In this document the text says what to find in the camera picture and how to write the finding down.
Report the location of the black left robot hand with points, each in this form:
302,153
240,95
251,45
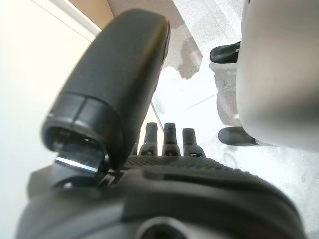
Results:
104,87

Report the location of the brown cardboard panel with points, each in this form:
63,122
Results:
94,10

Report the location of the white counter cabinet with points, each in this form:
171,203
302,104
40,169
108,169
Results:
25,74

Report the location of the black left robot foot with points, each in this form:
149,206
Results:
234,138

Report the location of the black right robot foot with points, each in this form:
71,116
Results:
223,53

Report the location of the black robot foot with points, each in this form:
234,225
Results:
223,53
234,138

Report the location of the silver left robot leg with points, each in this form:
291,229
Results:
274,74

